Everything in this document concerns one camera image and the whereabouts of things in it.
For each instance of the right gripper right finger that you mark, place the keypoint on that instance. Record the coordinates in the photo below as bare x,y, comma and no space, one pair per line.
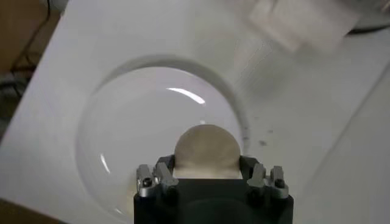
259,176

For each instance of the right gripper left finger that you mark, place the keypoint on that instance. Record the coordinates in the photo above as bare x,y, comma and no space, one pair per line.
164,176

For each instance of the white steamed baozi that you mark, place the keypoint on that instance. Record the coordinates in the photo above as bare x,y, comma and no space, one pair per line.
207,149

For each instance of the large white plate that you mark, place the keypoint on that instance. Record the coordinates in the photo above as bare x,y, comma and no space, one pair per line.
146,121

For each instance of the white electric cooker base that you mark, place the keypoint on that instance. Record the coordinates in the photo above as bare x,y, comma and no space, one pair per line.
301,24

